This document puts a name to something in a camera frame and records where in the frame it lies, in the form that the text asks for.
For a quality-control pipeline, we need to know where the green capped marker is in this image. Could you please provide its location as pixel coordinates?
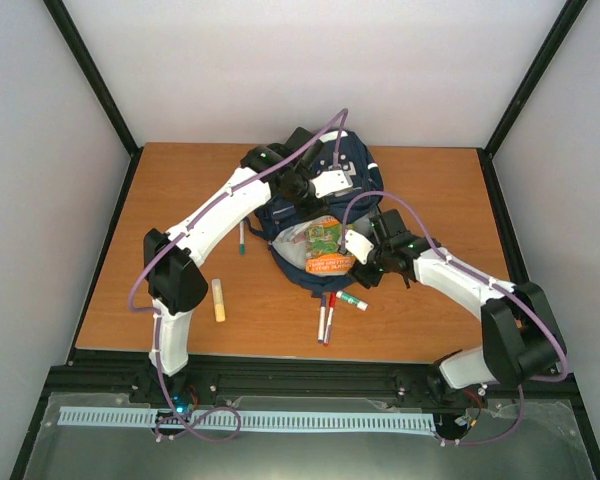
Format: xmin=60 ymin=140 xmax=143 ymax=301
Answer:
xmin=239 ymin=220 xmax=246 ymax=256

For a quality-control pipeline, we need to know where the purple cable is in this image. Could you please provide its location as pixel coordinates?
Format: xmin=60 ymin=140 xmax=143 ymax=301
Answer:
xmin=128 ymin=107 xmax=351 ymax=443
xmin=338 ymin=190 xmax=570 ymax=447

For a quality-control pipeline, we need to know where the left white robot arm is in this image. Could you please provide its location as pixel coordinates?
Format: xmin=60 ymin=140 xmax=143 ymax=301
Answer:
xmin=141 ymin=128 xmax=327 ymax=403

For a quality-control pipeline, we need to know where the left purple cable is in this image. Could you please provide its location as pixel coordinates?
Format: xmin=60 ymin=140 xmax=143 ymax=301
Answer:
xmin=128 ymin=107 xmax=351 ymax=443

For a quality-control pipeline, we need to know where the orange Treehouse paperback book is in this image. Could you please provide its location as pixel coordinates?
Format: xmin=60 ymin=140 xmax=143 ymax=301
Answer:
xmin=304 ymin=216 xmax=355 ymax=276

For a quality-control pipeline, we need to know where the red capped marker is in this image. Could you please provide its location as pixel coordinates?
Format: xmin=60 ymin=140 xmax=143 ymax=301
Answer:
xmin=323 ymin=292 xmax=337 ymax=346

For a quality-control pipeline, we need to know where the green white glue stick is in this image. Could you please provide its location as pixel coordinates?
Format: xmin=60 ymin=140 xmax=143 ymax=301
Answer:
xmin=336 ymin=290 xmax=368 ymax=311

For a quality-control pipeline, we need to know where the yellow glue stick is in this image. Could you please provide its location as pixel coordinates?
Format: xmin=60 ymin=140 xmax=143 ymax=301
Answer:
xmin=211 ymin=278 xmax=226 ymax=323

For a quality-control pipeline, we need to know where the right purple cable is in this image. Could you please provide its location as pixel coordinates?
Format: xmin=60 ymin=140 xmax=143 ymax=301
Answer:
xmin=338 ymin=190 xmax=570 ymax=447

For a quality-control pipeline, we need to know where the black aluminium frame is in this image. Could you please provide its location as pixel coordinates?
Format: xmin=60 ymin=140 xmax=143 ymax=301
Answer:
xmin=11 ymin=0 xmax=587 ymax=479

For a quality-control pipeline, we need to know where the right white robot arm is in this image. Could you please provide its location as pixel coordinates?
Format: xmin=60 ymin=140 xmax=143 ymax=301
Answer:
xmin=341 ymin=210 xmax=567 ymax=403

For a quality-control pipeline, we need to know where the light blue cable duct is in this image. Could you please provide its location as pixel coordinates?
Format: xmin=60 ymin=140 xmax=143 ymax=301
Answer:
xmin=57 ymin=406 xmax=436 ymax=436

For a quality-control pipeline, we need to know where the purple capped marker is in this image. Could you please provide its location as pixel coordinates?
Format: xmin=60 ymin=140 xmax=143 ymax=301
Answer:
xmin=317 ymin=294 xmax=327 ymax=344

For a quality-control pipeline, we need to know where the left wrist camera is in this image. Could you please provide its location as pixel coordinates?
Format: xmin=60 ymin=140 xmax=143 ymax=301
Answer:
xmin=309 ymin=168 xmax=354 ymax=198

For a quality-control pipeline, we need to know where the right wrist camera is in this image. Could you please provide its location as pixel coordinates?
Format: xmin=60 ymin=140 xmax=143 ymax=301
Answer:
xmin=341 ymin=229 xmax=375 ymax=265

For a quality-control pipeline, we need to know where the clear acrylic front plate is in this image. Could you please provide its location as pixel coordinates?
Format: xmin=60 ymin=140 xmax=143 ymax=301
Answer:
xmin=24 ymin=394 xmax=597 ymax=479

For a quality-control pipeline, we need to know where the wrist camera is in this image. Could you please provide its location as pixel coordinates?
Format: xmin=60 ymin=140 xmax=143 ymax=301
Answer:
xmin=341 ymin=229 xmax=375 ymax=265
xmin=309 ymin=168 xmax=354 ymax=198

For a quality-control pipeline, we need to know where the navy blue backpack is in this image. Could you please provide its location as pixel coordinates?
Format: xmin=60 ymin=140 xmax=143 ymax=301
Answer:
xmin=245 ymin=130 xmax=384 ymax=298

